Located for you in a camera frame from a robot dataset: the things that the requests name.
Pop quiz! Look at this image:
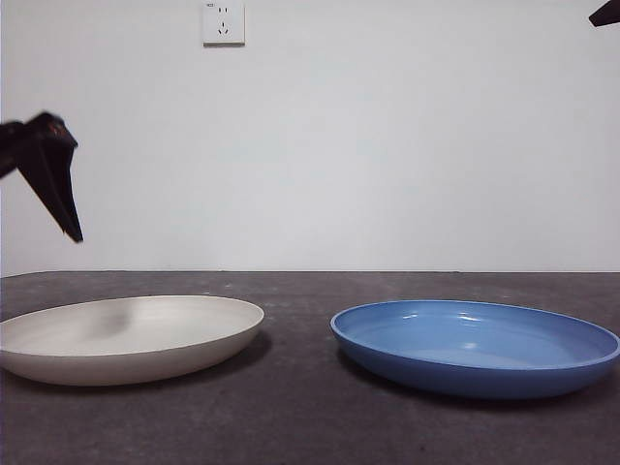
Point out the white round plate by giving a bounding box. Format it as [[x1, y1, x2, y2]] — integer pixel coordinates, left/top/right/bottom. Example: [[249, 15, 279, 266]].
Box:
[[0, 294, 265, 388]]

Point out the blue round plate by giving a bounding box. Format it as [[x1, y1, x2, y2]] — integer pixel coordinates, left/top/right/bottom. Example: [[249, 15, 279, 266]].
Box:
[[329, 298, 620, 401]]

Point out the white wall socket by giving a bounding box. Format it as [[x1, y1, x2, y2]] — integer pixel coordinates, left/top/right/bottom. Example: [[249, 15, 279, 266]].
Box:
[[201, 1, 246, 48]]

